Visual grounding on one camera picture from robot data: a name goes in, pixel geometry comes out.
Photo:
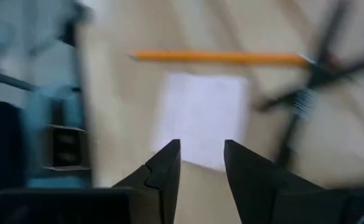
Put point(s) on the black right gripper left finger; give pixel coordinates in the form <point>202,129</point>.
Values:
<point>160,180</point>

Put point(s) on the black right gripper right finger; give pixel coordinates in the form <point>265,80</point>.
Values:
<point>250,186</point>

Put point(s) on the yellow pencil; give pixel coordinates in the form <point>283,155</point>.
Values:
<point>219,58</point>

